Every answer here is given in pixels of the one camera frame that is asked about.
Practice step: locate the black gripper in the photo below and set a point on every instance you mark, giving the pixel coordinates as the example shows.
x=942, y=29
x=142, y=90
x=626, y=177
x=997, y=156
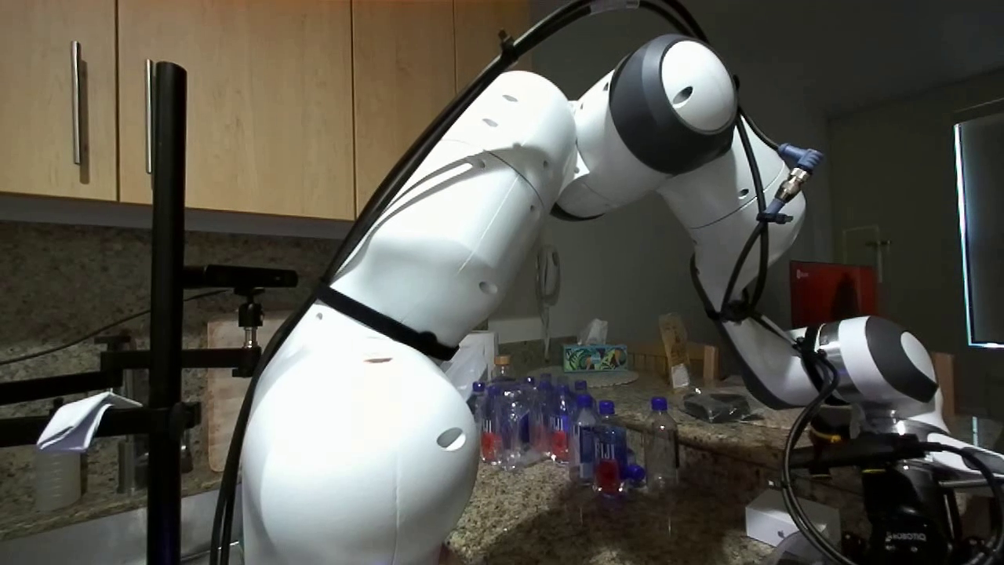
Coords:
x=911, y=517

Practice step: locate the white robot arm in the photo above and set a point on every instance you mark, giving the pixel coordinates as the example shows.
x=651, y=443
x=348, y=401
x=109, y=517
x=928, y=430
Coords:
x=359, y=436

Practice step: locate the grey plastic bag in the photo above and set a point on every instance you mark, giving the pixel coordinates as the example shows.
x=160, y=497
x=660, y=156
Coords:
x=716, y=405

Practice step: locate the brown paper bag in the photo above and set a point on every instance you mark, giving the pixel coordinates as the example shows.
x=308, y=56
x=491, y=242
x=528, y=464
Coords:
x=675, y=349

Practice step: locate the white small box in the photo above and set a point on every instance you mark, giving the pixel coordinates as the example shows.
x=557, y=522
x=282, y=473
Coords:
x=766, y=519

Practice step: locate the red box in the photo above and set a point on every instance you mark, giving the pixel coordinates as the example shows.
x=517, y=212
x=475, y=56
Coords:
x=830, y=294

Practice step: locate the blue-capped water bottle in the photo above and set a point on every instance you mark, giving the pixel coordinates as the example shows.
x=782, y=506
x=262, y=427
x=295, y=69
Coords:
x=660, y=447

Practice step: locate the tissue box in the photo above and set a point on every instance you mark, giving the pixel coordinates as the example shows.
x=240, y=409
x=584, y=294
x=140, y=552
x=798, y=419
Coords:
x=593, y=349

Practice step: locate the right window blind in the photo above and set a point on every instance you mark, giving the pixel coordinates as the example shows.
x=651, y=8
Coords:
x=981, y=220

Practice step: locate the wooden upper cabinets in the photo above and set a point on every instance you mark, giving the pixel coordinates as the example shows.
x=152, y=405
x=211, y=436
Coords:
x=295, y=109

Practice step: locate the crumpled white paper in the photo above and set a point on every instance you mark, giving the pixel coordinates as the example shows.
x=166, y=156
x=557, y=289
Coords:
x=74, y=425

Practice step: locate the black camera stand pole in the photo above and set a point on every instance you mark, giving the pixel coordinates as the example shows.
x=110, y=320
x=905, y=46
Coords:
x=166, y=249

